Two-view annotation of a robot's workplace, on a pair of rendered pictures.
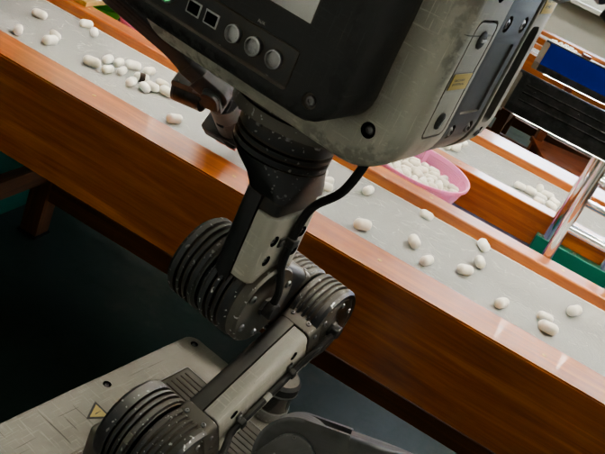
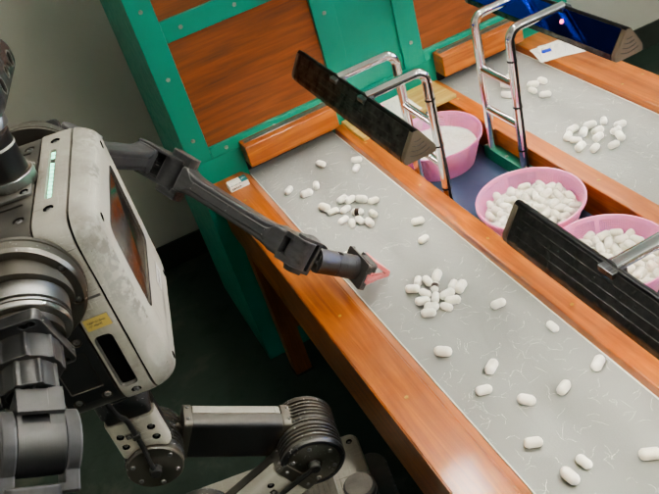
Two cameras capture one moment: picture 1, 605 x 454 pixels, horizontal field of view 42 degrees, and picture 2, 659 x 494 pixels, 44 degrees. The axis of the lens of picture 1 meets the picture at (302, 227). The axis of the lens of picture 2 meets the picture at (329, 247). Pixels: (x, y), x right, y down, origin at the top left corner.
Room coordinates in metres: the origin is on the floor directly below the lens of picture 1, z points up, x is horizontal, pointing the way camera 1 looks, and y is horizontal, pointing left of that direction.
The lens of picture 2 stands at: (0.69, -1.09, 1.95)
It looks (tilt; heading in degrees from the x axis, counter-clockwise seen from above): 36 degrees down; 63
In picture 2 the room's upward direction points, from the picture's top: 18 degrees counter-clockwise
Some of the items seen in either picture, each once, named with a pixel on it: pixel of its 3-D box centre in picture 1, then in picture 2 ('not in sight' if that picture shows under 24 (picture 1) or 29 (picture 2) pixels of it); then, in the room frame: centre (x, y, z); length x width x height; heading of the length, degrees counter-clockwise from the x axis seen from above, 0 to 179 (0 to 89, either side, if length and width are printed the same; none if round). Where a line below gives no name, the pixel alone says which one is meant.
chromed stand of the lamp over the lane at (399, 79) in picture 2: not in sight; (396, 147); (1.71, 0.39, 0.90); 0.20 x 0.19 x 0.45; 78
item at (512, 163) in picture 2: not in sight; (525, 85); (2.10, 0.30, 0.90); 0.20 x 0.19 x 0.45; 78
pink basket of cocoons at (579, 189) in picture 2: not in sight; (532, 213); (1.85, 0.09, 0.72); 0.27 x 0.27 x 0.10
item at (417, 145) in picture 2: not in sight; (353, 98); (1.63, 0.41, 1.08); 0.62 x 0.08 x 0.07; 78
